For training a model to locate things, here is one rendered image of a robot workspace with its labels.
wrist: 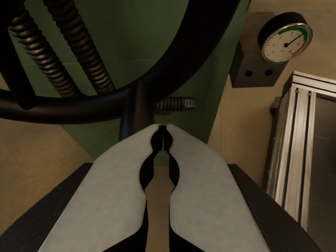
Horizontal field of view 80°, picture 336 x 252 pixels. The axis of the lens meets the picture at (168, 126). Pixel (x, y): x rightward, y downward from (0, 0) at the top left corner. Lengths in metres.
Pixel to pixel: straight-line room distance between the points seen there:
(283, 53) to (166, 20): 0.18
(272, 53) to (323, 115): 0.62
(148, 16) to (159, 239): 0.73
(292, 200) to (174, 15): 0.58
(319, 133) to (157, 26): 0.69
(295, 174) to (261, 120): 0.41
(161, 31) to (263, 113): 0.83
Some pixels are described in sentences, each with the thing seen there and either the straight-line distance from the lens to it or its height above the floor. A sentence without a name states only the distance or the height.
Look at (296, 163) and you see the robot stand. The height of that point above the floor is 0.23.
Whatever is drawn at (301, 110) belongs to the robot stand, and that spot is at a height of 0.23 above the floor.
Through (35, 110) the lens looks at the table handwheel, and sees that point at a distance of 0.23.
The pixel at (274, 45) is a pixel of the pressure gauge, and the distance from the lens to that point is 0.33.
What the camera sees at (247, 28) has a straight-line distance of 0.42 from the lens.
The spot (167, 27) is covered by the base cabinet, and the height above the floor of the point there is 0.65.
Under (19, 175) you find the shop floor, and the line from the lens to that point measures 1.12.
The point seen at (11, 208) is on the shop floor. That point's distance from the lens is 1.09.
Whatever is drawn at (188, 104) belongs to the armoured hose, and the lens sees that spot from 0.34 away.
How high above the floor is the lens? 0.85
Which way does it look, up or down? 60 degrees down
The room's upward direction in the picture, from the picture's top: 4 degrees counter-clockwise
